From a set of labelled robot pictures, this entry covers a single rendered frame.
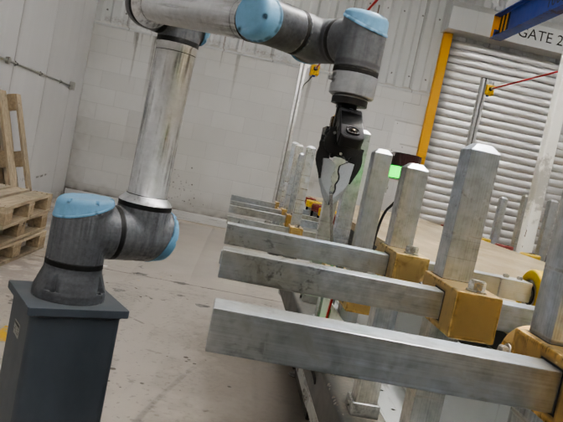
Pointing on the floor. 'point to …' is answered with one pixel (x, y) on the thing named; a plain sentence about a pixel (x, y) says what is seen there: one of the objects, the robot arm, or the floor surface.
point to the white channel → (553, 126)
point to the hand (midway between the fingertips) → (330, 198)
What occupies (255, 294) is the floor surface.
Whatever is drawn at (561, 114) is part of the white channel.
